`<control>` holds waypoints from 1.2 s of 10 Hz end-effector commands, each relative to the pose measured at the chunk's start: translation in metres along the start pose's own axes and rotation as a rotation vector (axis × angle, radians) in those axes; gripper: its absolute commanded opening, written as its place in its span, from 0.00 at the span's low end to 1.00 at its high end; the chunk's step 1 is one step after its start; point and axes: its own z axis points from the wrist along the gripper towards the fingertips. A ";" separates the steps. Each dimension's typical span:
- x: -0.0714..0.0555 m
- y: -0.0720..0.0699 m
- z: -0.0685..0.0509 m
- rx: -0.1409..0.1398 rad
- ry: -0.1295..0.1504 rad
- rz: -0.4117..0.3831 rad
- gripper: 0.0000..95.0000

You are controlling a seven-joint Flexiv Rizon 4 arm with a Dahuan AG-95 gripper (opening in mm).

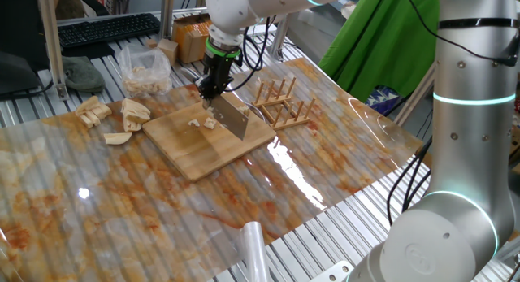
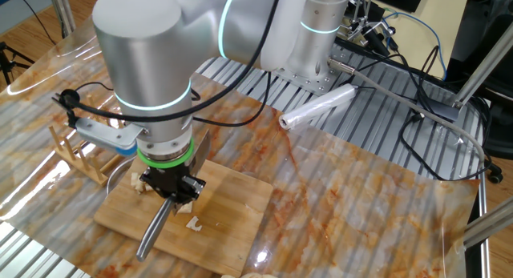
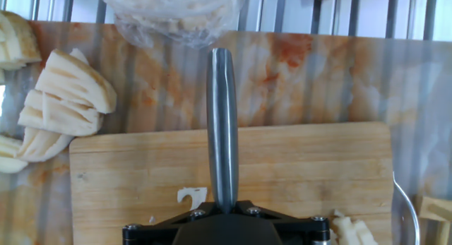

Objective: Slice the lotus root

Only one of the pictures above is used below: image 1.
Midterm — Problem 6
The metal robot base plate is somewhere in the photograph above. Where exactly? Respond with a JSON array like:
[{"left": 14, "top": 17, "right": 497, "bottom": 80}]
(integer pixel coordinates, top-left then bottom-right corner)
[{"left": 308, "top": 260, "right": 355, "bottom": 282}]

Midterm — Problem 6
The aluminium frame post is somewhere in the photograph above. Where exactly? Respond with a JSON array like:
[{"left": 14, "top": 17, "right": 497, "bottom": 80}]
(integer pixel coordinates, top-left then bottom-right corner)
[
  {"left": 35, "top": 0, "right": 71, "bottom": 102},
  {"left": 392, "top": 62, "right": 438, "bottom": 127},
  {"left": 267, "top": 13, "right": 293, "bottom": 63},
  {"left": 158, "top": 0, "right": 176, "bottom": 41}
]

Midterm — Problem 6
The steel cleaver knife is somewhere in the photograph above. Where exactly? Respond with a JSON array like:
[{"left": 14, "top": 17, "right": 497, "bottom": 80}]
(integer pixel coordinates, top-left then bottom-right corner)
[{"left": 180, "top": 65, "right": 250, "bottom": 141}]

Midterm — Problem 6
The flat lotus root slice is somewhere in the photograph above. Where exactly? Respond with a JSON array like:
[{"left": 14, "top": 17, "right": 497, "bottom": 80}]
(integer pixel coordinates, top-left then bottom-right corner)
[{"left": 103, "top": 132, "right": 133, "bottom": 146}]

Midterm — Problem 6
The metal bowl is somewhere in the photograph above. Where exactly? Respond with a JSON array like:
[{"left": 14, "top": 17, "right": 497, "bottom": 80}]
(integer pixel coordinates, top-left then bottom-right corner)
[{"left": 245, "top": 102, "right": 265, "bottom": 120}]

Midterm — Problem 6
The bamboo cutting board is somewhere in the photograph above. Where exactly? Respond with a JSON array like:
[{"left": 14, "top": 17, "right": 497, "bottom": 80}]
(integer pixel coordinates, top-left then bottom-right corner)
[{"left": 141, "top": 90, "right": 277, "bottom": 184}]

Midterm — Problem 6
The black camera cable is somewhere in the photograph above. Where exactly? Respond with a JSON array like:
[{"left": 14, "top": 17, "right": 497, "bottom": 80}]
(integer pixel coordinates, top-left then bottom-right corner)
[{"left": 225, "top": 15, "right": 277, "bottom": 93}]

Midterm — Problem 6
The taped cardboard box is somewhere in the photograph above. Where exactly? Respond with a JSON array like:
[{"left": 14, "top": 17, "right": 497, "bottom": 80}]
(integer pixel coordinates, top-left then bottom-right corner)
[{"left": 171, "top": 11, "right": 213, "bottom": 65}]

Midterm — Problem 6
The grey green cloth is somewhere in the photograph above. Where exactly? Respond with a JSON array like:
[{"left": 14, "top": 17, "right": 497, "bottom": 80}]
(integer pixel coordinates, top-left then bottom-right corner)
[{"left": 60, "top": 54, "right": 107, "bottom": 93}]

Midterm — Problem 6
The black keyboard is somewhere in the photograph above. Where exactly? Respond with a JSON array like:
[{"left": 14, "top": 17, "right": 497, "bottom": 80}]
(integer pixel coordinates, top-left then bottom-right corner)
[{"left": 57, "top": 12, "right": 161, "bottom": 50}]

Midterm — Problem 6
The wooden peg rack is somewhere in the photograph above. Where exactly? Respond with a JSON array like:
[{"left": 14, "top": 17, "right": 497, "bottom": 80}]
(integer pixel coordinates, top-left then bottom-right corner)
[{"left": 251, "top": 76, "right": 317, "bottom": 131}]

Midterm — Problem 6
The black power cable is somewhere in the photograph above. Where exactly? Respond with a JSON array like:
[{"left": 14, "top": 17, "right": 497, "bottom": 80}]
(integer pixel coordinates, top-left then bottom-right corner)
[{"left": 387, "top": 135, "right": 434, "bottom": 226}]

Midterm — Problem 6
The wooden block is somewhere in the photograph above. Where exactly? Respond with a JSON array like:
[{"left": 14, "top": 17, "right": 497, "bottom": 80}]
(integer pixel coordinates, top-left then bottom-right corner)
[{"left": 156, "top": 37, "right": 180, "bottom": 67}]

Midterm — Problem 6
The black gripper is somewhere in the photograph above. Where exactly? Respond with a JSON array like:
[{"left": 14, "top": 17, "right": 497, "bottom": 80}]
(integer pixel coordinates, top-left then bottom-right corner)
[{"left": 195, "top": 54, "right": 241, "bottom": 103}]

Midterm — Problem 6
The clear plastic wrap roll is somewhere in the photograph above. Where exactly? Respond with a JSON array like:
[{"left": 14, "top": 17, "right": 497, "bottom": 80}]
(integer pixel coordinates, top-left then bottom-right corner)
[{"left": 236, "top": 220, "right": 272, "bottom": 282}]

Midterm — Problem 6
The plastic bag of lotus pieces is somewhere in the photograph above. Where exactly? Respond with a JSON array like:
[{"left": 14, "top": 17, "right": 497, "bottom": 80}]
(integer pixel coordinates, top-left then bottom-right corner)
[{"left": 116, "top": 43, "right": 174, "bottom": 98}]

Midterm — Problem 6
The blue white patterned item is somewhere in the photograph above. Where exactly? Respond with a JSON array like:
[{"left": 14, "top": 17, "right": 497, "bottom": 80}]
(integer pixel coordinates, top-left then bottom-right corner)
[{"left": 364, "top": 85, "right": 402, "bottom": 115}]

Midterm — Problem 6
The marble pattern plastic sheet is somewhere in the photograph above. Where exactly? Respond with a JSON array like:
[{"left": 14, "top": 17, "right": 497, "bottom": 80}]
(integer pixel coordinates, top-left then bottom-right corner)
[{"left": 0, "top": 56, "right": 424, "bottom": 282}]

